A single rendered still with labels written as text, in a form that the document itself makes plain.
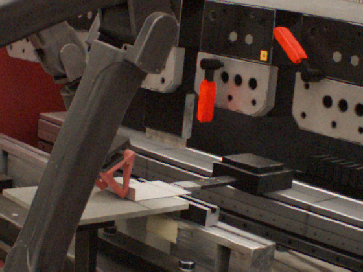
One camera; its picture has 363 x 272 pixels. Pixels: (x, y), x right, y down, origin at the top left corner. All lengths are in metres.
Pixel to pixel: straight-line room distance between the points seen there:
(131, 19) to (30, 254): 0.30
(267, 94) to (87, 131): 0.36
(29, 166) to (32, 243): 0.79
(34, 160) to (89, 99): 0.79
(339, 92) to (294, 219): 0.47
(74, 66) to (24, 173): 0.56
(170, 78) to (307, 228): 0.40
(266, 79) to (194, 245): 0.32
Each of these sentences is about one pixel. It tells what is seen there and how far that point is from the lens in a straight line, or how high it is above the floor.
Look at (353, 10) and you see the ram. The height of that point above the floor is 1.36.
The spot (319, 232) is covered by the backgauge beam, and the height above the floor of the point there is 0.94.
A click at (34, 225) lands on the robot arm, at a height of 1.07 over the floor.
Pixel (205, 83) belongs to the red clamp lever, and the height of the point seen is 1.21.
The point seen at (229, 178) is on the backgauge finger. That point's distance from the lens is 1.52.
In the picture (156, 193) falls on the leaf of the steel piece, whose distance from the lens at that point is 1.37.
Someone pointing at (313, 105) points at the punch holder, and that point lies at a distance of 1.12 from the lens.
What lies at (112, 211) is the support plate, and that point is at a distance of 1.25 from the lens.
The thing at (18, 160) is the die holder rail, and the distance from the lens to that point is 1.75.
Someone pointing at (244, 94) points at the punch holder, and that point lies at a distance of 1.20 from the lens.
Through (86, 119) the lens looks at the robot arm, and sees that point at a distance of 0.90.
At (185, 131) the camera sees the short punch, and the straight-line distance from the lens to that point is 1.36.
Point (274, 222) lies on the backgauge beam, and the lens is 1.55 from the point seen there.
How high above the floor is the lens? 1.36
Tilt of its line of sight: 11 degrees down
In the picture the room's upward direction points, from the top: 6 degrees clockwise
